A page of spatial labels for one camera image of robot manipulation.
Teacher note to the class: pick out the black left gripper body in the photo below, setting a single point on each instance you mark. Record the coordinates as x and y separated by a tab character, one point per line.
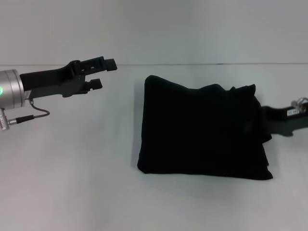
55	80

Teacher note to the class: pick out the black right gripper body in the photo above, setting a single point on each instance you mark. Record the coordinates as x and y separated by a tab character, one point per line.
284	120

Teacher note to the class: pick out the black shirt with FREE print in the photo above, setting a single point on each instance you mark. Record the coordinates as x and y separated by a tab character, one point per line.
199	130

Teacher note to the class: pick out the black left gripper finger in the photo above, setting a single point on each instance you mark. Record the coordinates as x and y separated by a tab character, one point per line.
98	63
95	84

